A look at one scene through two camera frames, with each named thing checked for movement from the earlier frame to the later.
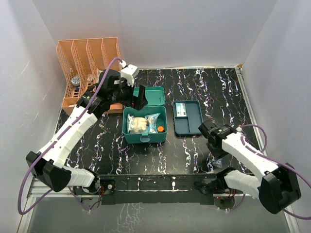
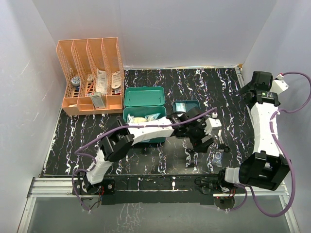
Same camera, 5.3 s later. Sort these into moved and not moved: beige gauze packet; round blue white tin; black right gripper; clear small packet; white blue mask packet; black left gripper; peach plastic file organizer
Moved: black left gripper; black right gripper; beige gauze packet
Not moved: clear small packet; round blue white tin; white blue mask packet; peach plastic file organizer
